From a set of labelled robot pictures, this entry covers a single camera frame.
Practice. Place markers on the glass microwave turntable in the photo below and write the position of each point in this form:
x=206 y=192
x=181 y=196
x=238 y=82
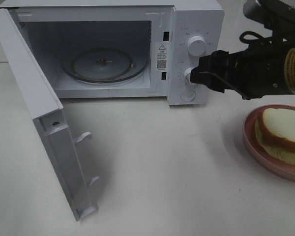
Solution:
x=105 y=65

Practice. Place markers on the white bread sandwich with lettuce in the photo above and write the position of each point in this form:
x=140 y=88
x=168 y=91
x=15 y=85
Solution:
x=274 y=131

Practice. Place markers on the lower white timer knob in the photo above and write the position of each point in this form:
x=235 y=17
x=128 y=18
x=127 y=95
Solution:
x=186 y=76

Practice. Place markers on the upper white power knob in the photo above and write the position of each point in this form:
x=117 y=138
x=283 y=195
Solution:
x=196 y=45

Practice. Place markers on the pink round plate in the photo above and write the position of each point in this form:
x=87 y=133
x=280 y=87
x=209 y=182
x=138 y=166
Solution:
x=272 y=164

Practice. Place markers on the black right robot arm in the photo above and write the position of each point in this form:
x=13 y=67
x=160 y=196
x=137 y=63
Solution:
x=266 y=67

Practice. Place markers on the round door release button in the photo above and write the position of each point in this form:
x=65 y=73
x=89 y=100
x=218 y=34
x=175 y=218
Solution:
x=188 y=95

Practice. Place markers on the white microwave door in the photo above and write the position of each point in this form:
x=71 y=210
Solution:
x=47 y=115

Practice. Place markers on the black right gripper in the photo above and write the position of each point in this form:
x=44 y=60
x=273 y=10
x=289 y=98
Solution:
x=234 y=66

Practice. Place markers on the white microwave oven body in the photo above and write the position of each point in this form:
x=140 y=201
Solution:
x=161 y=27

